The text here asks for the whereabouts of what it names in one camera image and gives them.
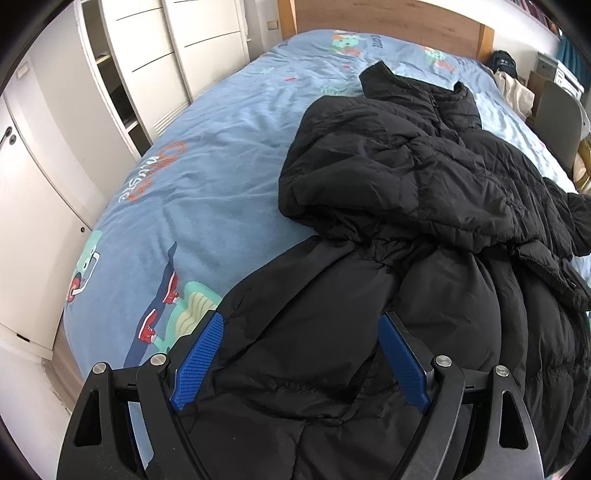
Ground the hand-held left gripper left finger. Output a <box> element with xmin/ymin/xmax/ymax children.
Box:
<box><xmin>56</xmin><ymin>310</ymin><xmax>225</xmax><ymax>480</ymax></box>

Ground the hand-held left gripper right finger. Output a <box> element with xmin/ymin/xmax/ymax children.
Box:
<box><xmin>378</xmin><ymin>311</ymin><xmax>544</xmax><ymax>480</ymax></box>

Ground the black puffer jacket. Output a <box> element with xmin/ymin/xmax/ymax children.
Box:
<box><xmin>178</xmin><ymin>62</ymin><xmax>591</xmax><ymax>480</ymax></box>

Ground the blue printed bed sheet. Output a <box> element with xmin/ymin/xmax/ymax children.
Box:
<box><xmin>62</xmin><ymin>28</ymin><xmax>591</xmax><ymax>472</ymax></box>

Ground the grey chair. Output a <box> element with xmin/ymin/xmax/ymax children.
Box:
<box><xmin>526</xmin><ymin>79</ymin><xmax>588</xmax><ymax>164</ymax></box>

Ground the cream cloth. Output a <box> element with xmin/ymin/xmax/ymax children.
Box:
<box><xmin>496</xmin><ymin>71</ymin><xmax>536</xmax><ymax>118</ymax></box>

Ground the dark blue cap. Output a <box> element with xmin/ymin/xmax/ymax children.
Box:
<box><xmin>489</xmin><ymin>50</ymin><xmax>519</xmax><ymax>79</ymax></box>

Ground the white storage box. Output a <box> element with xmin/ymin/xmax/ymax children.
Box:
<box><xmin>536</xmin><ymin>52</ymin><xmax>583</xmax><ymax>100</ymax></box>

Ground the wooden headboard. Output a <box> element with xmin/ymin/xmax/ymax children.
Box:
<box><xmin>290</xmin><ymin>0</ymin><xmax>496</xmax><ymax>63</ymax></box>

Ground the teal curtain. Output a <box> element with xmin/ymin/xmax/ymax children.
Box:
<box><xmin>556</xmin><ymin>34</ymin><xmax>587</xmax><ymax>75</ymax></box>

